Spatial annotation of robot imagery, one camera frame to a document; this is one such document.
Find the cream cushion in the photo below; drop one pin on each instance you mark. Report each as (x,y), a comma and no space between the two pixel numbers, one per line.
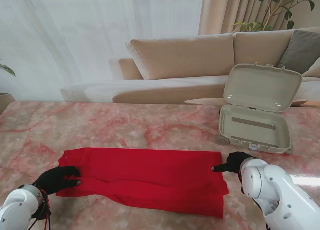
(313,70)

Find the grey-brown cushion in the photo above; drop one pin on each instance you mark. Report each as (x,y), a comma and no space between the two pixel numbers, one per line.
(300,50)

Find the white sheer curtain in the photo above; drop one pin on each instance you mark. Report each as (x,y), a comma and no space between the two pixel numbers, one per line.
(75,40)

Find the beige sofa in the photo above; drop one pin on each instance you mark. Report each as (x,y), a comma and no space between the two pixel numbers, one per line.
(180,55)

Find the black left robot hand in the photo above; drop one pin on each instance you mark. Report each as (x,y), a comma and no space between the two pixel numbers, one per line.
(57,178)

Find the red shirt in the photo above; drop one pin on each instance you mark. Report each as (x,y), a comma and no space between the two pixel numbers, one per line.
(150,170)

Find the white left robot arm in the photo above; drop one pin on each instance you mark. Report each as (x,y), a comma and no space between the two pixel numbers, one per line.
(15,207)

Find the light wooden coffee table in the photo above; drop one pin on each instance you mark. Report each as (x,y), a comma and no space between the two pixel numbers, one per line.
(207,101)

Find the beige hard-shell suitcase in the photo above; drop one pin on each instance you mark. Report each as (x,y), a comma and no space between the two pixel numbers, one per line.
(260,85)

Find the beige pleated curtain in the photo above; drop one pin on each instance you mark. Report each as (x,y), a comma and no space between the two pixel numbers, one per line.
(225,10)

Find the potted plant with beige pot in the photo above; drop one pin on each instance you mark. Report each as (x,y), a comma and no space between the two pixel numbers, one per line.
(5,99)

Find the tall green leafy plant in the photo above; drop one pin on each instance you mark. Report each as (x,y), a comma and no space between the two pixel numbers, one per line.
(251,26)

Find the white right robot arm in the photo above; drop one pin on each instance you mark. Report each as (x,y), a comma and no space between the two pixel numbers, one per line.
(275,185)

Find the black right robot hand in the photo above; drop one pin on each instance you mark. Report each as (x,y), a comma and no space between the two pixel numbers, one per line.
(235,162)

